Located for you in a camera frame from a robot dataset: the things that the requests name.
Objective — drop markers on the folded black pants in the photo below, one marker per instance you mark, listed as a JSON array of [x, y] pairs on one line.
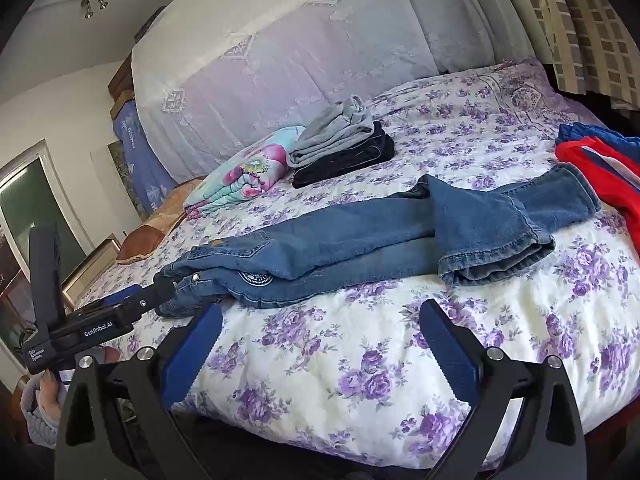
[[345, 165]]

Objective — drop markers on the purple floral bedspread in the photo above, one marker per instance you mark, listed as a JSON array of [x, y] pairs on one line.
[[350, 360]]

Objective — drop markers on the ceiling spot lamp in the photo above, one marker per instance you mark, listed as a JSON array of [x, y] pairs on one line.
[[95, 4]]

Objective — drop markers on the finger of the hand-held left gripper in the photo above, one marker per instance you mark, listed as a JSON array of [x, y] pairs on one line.
[[125, 295], [155, 302]]

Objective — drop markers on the beige checkered curtain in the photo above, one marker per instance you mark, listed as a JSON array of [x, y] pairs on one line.
[[590, 35]]

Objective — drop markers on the white framed window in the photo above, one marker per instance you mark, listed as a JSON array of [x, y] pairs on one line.
[[35, 210]]

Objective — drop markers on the brown pillow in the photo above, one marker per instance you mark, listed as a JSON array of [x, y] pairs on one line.
[[145, 240]]

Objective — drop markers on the folded teal pink floral blanket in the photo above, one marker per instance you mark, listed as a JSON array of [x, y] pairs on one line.
[[240, 175]]

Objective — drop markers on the folded grey pants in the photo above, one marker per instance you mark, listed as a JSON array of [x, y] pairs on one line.
[[330, 130]]

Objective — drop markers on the person's left forearm grey sleeve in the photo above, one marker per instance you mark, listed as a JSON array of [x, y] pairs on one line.
[[35, 417]]

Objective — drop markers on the blue denim pants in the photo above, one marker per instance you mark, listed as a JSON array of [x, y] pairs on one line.
[[350, 245]]

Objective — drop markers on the person's left hand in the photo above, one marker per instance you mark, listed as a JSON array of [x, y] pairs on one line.
[[52, 391]]

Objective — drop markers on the red garment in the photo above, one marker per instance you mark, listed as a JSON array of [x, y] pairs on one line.
[[610, 180]]

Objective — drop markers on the blue patterned cloth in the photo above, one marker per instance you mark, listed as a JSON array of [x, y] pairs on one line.
[[140, 160]]

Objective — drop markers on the brown boxes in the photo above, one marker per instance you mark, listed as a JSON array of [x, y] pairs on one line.
[[121, 82]]

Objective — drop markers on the white lace cover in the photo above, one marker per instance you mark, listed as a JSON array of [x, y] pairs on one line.
[[300, 35]]

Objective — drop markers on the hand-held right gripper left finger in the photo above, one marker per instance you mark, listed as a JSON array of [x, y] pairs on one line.
[[196, 355]]

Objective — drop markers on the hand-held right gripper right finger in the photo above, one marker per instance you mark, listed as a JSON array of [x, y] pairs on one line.
[[450, 355]]

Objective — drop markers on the blue garment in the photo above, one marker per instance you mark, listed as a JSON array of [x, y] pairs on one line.
[[580, 131]]

